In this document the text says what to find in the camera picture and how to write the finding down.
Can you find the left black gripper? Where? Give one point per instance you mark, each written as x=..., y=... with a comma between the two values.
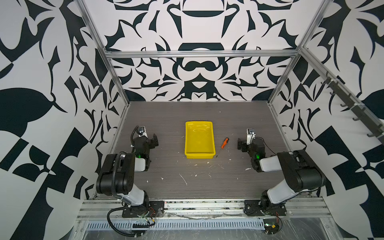
x=151, y=141

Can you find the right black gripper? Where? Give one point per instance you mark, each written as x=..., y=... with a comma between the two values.
x=243, y=144

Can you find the orange handled screwdriver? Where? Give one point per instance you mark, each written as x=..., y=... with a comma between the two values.
x=224, y=143

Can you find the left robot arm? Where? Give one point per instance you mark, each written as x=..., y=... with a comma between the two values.
x=116, y=177

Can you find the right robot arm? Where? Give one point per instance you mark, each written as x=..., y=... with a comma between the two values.
x=301, y=175

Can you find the yellow plastic bin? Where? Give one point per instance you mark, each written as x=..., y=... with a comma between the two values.
x=199, y=142

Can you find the small circuit board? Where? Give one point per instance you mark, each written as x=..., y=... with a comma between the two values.
x=272, y=226

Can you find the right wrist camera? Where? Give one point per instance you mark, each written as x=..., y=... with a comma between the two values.
x=250, y=136

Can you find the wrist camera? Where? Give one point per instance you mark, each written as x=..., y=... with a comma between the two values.
x=141, y=131
x=250, y=136

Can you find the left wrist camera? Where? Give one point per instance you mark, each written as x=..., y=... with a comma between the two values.
x=141, y=131

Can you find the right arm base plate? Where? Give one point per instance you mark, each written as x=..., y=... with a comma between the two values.
x=257, y=208

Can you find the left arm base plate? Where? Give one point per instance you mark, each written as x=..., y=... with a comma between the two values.
x=147, y=209

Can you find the white slotted cable duct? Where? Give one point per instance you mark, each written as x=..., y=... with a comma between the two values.
x=204, y=224

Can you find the aluminium front rail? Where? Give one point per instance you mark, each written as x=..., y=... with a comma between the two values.
x=208, y=208

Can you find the aluminium frame crossbar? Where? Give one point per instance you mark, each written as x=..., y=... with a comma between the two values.
x=200, y=54

